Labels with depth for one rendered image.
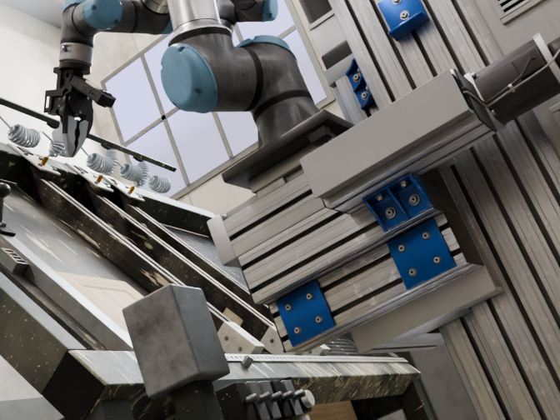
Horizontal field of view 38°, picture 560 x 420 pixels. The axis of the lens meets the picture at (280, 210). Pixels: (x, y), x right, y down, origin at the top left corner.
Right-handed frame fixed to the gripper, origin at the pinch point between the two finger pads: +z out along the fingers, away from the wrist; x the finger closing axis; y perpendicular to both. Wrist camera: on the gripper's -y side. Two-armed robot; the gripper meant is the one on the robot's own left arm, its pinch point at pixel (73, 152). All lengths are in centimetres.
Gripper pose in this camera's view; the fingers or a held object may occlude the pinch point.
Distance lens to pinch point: 186.6
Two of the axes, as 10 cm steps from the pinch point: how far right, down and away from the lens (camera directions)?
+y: -8.5, 0.0, 5.2
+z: -0.6, 9.9, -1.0
